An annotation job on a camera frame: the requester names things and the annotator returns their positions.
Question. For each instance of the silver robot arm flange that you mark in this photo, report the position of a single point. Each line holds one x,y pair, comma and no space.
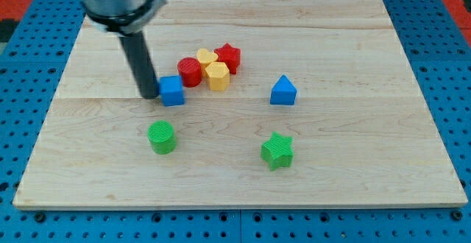
123,17

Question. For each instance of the yellow hexagon block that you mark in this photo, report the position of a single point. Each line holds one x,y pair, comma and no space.
218,76

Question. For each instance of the light wooden board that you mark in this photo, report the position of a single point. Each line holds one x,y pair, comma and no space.
363,136

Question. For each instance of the blue triangle block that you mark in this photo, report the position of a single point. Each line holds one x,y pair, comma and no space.
283,92

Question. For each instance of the red star block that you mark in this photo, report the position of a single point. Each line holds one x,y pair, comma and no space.
229,55

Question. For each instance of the yellow heart block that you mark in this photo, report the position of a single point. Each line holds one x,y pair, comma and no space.
205,58

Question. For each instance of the green star block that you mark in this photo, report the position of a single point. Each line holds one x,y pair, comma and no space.
277,151

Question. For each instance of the red cylinder block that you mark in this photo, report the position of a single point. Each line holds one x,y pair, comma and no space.
190,71

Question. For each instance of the blue cube block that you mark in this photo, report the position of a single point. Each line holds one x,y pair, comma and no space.
171,91

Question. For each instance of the green cylinder block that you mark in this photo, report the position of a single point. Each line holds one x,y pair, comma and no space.
162,138

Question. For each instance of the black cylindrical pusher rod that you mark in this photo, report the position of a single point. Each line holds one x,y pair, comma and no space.
140,63

